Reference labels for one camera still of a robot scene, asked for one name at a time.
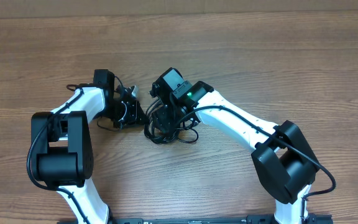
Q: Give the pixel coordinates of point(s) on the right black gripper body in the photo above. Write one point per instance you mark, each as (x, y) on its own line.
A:
(162, 116)

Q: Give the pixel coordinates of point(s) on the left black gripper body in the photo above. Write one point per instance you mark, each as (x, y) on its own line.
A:
(130, 112)

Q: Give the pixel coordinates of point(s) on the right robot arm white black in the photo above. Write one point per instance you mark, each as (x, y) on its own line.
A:
(284, 161)

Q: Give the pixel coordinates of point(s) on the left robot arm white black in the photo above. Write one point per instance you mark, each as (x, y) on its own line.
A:
(60, 158)

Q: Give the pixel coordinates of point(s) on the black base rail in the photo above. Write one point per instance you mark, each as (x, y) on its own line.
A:
(250, 219)

